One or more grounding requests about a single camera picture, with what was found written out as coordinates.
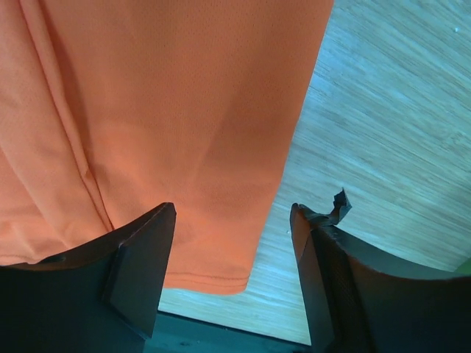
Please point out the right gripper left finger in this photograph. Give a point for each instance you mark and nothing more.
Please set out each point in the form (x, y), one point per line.
(101, 296)

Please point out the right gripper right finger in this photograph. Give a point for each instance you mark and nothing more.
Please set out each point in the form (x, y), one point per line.
(359, 298)

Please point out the orange t shirt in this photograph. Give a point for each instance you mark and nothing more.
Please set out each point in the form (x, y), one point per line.
(110, 108)

